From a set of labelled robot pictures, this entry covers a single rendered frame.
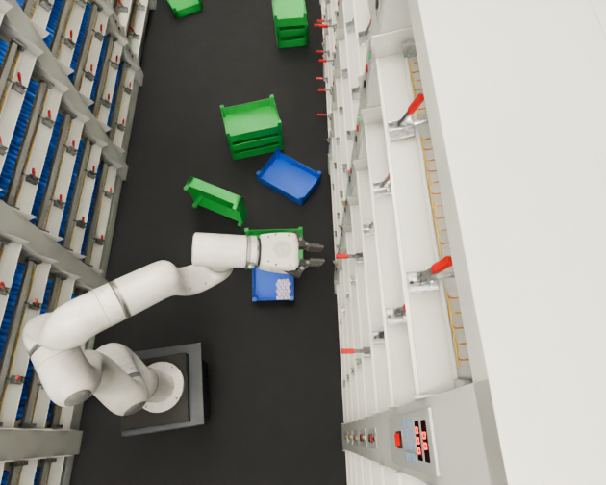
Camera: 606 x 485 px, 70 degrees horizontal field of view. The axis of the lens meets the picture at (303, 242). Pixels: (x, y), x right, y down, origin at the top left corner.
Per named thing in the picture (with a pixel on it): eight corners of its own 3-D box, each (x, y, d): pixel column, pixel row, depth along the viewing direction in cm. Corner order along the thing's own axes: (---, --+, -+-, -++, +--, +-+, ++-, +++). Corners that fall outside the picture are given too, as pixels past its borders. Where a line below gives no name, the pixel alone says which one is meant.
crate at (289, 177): (257, 181, 245) (256, 172, 238) (277, 156, 252) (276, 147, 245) (301, 206, 238) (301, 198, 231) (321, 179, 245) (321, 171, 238)
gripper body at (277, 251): (255, 265, 105) (300, 267, 108) (255, 227, 110) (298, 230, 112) (251, 275, 112) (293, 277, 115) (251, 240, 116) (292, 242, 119)
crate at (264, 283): (294, 298, 217) (293, 300, 209) (254, 299, 217) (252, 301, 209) (292, 239, 217) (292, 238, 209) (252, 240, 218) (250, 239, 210)
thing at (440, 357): (418, 402, 61) (411, 395, 49) (379, 74, 85) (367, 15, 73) (581, 396, 55) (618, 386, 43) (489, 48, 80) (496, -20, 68)
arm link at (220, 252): (242, 275, 112) (247, 258, 105) (190, 273, 109) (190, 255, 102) (242, 247, 117) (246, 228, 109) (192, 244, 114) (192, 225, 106)
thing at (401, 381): (394, 410, 78) (384, 405, 66) (366, 136, 103) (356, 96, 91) (517, 405, 73) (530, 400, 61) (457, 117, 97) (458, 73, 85)
